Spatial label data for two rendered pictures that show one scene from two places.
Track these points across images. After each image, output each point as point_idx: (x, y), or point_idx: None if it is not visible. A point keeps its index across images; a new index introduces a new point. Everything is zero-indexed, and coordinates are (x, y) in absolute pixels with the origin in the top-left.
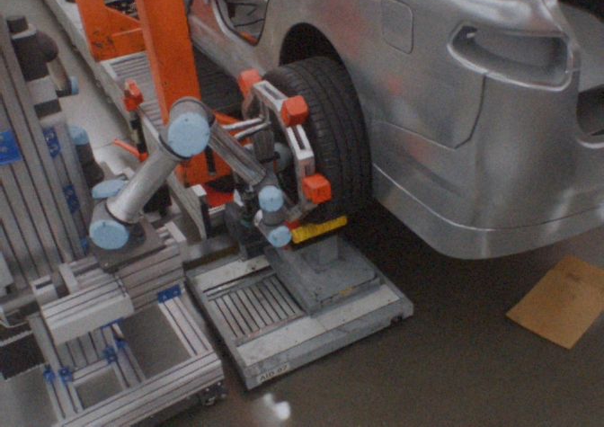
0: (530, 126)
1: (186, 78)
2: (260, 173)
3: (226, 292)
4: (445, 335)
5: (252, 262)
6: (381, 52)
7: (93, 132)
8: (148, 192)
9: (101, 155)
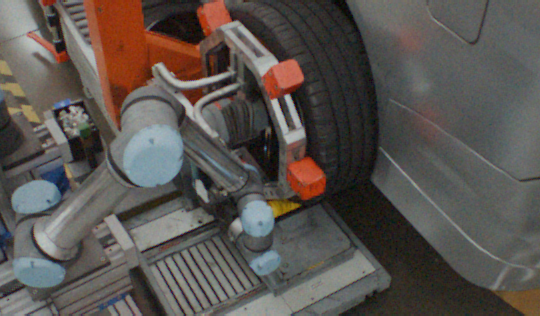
0: None
1: (127, 2)
2: (241, 177)
3: (168, 253)
4: (424, 314)
5: (198, 213)
6: (421, 24)
7: (5, 19)
8: (92, 224)
9: (13, 50)
